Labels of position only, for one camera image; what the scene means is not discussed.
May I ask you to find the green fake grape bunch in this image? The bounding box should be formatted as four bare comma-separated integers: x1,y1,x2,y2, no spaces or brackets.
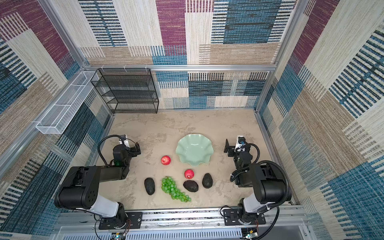
161,177,192,203

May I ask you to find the black wire shelf rack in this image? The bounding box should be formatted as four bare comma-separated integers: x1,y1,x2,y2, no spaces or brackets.
91,68,159,114

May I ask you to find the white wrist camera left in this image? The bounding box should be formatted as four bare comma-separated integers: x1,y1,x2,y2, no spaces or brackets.
119,135,130,148

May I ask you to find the white wire mesh basket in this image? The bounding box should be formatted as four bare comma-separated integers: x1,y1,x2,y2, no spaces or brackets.
36,71,95,135

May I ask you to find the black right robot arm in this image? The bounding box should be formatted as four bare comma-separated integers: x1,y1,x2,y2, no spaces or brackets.
224,136,292,225

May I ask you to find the aluminium mounting rail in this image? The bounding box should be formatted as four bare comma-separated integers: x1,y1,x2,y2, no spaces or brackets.
50,205,316,240

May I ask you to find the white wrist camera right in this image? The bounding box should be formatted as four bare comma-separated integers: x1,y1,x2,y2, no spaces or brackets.
235,136,247,150

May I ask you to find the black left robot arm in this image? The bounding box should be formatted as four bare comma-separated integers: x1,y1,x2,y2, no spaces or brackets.
54,135,141,230

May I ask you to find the dark fake avocado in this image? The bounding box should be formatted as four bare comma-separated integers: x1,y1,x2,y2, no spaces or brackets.
183,180,199,193
202,173,213,189
144,178,156,196

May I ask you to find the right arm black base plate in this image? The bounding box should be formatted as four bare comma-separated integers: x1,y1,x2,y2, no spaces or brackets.
220,208,266,226

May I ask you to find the light green scalloped fruit bowl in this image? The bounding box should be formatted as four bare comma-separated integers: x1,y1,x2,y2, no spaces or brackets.
176,134,214,167

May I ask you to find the red fake apple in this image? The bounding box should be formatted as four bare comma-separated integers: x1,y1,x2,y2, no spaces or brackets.
161,156,172,166
184,169,195,180

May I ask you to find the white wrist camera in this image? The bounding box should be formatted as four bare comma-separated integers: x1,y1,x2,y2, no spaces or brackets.
119,135,130,148
235,136,247,150

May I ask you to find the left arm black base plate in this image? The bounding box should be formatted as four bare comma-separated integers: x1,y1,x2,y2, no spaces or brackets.
98,212,143,231

